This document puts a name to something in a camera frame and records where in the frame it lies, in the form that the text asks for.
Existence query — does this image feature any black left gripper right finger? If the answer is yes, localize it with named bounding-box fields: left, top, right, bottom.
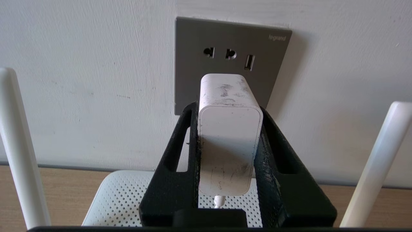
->
left=253, top=106, right=338, bottom=228

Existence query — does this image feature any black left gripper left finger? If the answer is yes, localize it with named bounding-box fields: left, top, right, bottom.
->
left=139, top=101, right=201, bottom=227

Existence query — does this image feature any white power adapter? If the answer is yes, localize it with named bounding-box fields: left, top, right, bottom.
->
left=197, top=73, right=264, bottom=197

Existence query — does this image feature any white router with four antennas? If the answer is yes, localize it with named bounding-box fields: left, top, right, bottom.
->
left=0, top=67, right=412, bottom=228

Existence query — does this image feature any grey wall socket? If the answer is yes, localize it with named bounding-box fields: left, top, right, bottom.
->
left=174, top=17, right=293, bottom=116

